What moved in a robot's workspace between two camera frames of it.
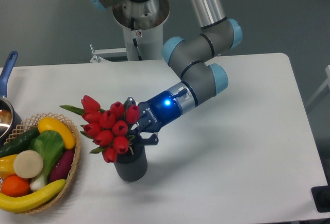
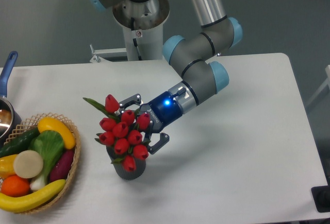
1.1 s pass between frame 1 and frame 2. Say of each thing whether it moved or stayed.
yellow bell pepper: stayed
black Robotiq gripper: moved
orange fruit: stayed
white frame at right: stayed
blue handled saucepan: stayed
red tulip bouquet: moved
